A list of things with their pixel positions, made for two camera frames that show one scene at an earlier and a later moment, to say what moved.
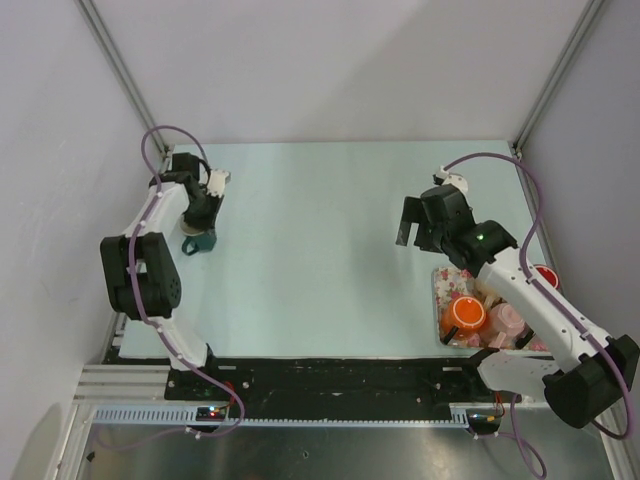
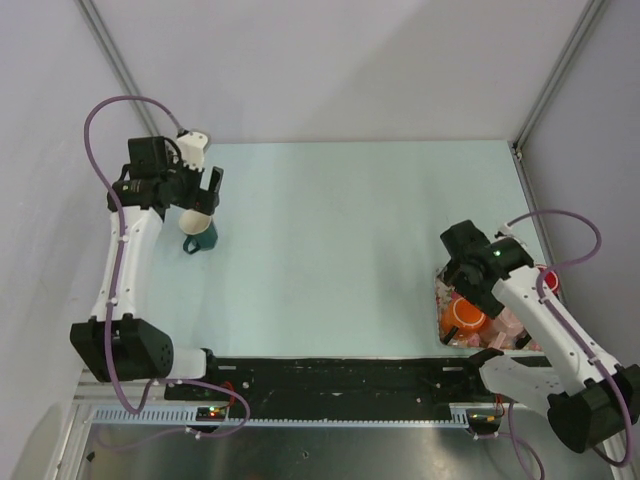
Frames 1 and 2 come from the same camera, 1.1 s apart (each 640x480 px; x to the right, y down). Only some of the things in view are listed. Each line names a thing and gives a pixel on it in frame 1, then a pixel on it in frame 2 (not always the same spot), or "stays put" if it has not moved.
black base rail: (327, 382) stays put
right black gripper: (414, 212) -> (487, 302)
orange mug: (467, 313) stays put
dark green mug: (202, 240) stays put
